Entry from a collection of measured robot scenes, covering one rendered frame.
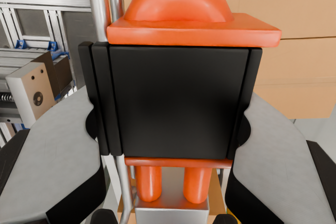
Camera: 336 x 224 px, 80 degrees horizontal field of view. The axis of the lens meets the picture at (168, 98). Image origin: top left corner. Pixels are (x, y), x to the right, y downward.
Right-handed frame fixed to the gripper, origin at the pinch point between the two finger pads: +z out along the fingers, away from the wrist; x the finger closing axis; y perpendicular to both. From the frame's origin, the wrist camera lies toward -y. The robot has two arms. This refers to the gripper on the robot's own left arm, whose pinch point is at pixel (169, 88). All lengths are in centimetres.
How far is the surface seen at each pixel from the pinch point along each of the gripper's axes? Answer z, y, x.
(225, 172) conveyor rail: 66, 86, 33
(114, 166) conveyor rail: 66, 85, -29
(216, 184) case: 44, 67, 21
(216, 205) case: 35, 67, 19
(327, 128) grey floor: 126, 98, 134
